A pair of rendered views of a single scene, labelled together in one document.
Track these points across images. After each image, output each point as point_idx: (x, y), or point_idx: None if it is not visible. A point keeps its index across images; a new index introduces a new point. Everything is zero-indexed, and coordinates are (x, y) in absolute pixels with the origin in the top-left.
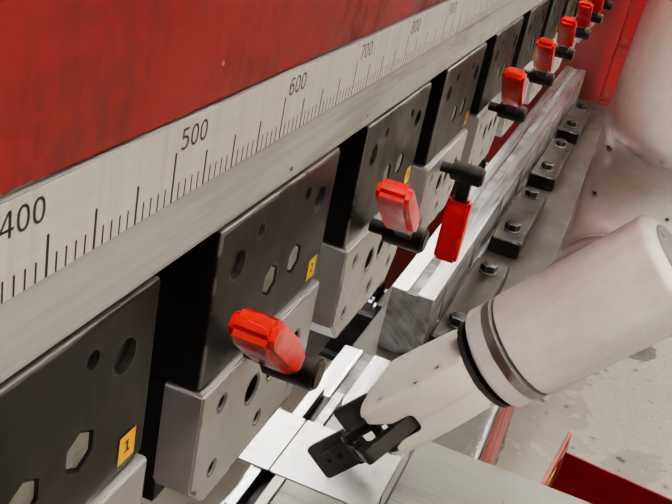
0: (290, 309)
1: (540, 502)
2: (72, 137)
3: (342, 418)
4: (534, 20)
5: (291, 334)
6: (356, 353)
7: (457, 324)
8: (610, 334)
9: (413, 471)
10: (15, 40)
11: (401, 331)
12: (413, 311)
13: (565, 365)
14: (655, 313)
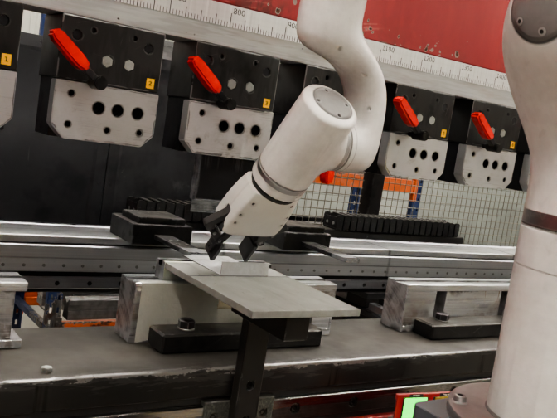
0: (130, 90)
1: (321, 298)
2: None
3: (240, 248)
4: (488, 112)
5: (75, 46)
6: (318, 278)
7: (438, 318)
8: (288, 134)
9: (264, 278)
10: None
11: (392, 309)
12: (398, 294)
13: (278, 158)
14: (302, 117)
